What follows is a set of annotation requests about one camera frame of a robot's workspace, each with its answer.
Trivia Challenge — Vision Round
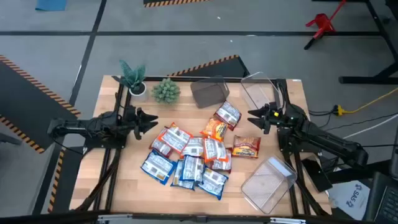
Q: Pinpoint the white cable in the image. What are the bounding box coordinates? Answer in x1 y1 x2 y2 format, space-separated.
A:
341 114 398 140

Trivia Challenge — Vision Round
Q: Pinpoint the white printed paper sheet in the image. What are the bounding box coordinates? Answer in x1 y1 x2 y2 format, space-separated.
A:
328 180 373 221

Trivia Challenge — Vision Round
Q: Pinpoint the clear plastic bin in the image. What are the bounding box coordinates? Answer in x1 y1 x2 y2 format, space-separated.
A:
241 155 298 215
240 71 282 110

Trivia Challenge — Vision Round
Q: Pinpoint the black hazard-striped floor mat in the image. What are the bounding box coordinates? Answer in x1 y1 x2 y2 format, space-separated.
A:
142 0 212 8
0 55 81 154
30 146 85 214
167 54 251 78

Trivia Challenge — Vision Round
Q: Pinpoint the black laptop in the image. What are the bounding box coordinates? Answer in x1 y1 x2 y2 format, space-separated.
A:
363 170 398 224

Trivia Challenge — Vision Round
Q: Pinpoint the blue floor mat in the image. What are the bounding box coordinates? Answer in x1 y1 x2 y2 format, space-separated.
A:
35 0 68 12

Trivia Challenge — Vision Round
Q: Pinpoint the red Maruchan ramen pack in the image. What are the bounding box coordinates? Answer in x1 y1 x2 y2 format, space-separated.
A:
213 101 243 131
210 148 233 174
149 127 174 159
231 134 262 159

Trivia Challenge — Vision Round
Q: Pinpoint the red floor stand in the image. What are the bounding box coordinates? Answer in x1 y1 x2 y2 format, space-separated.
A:
304 0 348 40

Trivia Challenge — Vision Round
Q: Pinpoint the black power cable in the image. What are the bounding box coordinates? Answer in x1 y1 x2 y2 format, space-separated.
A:
320 112 398 131

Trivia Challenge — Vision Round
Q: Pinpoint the yellow extension cable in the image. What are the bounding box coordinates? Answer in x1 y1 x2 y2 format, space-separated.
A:
334 86 398 116

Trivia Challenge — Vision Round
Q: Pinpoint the smoky grey plastic bin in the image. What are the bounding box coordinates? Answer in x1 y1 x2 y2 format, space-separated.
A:
190 75 230 109

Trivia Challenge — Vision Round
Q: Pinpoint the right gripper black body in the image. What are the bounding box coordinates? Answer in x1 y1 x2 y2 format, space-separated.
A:
263 101 285 135

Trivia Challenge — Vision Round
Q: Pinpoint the black desk leg frame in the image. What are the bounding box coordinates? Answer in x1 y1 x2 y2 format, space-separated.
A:
303 0 398 85

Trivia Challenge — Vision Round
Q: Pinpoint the black flat power box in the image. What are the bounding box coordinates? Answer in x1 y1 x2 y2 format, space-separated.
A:
301 154 333 193

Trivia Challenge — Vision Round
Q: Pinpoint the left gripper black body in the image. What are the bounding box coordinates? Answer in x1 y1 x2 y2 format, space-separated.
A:
123 105 143 141

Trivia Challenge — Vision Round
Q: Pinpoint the snake plant in white pot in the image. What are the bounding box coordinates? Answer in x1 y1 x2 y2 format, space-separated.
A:
112 59 149 97

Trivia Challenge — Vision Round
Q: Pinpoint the round green succulent in pot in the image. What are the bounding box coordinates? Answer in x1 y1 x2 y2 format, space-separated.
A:
151 77 181 105

